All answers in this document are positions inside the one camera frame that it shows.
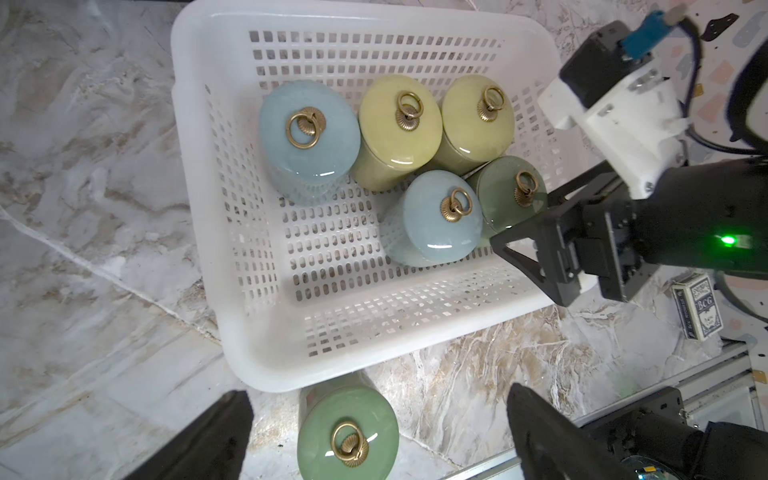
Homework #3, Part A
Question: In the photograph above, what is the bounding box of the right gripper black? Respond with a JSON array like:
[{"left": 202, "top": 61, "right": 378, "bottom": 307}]
[{"left": 490, "top": 158, "right": 767, "bottom": 307}]

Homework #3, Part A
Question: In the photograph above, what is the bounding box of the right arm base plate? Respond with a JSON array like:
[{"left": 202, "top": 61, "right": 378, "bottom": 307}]
[{"left": 582, "top": 387, "right": 767, "bottom": 479}]

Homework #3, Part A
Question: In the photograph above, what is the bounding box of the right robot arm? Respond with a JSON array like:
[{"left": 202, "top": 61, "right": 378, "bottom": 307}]
[{"left": 491, "top": 45, "right": 767, "bottom": 306}]

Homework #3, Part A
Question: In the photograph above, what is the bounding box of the green tea canister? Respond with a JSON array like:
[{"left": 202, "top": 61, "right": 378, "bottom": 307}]
[
  {"left": 297, "top": 370, "right": 400, "bottom": 479},
  {"left": 467, "top": 156, "right": 548, "bottom": 243}
]

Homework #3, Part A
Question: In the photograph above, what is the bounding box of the white plastic basket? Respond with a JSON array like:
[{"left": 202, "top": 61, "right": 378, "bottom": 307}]
[{"left": 171, "top": 1, "right": 589, "bottom": 393}]

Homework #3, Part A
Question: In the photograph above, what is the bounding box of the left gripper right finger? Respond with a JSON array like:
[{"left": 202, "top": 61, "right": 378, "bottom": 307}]
[{"left": 506, "top": 383, "right": 636, "bottom": 479}]

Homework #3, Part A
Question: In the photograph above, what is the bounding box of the blue tea canister back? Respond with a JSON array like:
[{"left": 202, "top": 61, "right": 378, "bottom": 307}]
[{"left": 259, "top": 80, "right": 361, "bottom": 206}]

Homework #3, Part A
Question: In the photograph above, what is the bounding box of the yellow-green tea canister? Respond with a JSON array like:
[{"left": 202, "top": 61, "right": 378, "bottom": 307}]
[
  {"left": 426, "top": 75, "right": 515, "bottom": 176},
  {"left": 350, "top": 75, "right": 443, "bottom": 192}
]

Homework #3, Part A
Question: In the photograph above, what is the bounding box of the blue tea canister front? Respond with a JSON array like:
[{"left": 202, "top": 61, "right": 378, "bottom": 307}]
[{"left": 379, "top": 170, "right": 483, "bottom": 268}]

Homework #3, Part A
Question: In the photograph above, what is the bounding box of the blue tea canister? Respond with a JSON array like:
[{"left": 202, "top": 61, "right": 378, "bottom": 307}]
[
  {"left": 379, "top": 170, "right": 483, "bottom": 268},
  {"left": 259, "top": 80, "right": 361, "bottom": 206}
]

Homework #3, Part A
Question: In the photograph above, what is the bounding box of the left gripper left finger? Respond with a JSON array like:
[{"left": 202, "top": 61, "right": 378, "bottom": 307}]
[{"left": 127, "top": 390, "right": 254, "bottom": 479}]

